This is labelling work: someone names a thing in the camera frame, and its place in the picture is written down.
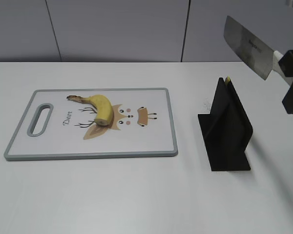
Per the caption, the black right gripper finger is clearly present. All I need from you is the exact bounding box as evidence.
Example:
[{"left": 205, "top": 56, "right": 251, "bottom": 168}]
[{"left": 278, "top": 49, "right": 293, "bottom": 77}]

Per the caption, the cleaver with white handle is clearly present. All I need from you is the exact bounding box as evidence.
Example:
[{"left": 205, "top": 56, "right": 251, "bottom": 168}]
[{"left": 224, "top": 16, "right": 293, "bottom": 85}]

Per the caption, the yellow banana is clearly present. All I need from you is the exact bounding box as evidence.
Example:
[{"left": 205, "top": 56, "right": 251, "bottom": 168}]
[{"left": 66, "top": 95, "right": 113, "bottom": 126}]

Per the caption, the black knife stand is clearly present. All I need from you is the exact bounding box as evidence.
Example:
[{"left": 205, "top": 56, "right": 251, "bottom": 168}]
[{"left": 198, "top": 77, "right": 253, "bottom": 171}]

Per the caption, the white grey-rimmed cutting board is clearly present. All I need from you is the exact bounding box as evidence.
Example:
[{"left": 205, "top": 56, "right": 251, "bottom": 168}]
[{"left": 4, "top": 88, "right": 178, "bottom": 161}]

